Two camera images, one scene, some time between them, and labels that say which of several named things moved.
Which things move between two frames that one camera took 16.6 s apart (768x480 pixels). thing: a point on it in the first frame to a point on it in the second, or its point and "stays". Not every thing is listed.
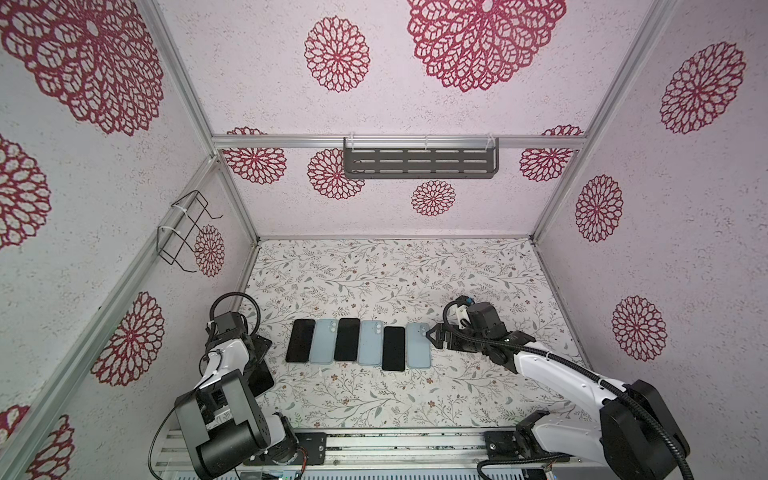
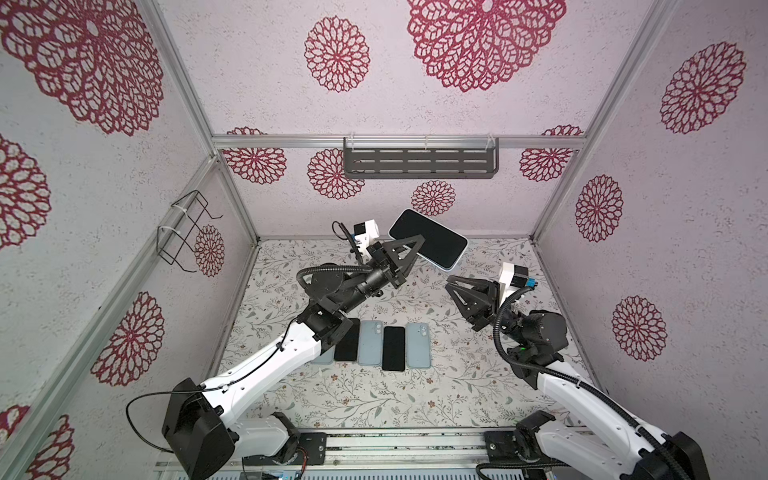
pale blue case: (418, 345) stays
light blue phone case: (370, 342) stays
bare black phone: (347, 339) stays
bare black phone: (393, 351) stays
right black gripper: (441, 328) to (482, 311)
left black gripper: (254, 345) to (398, 266)
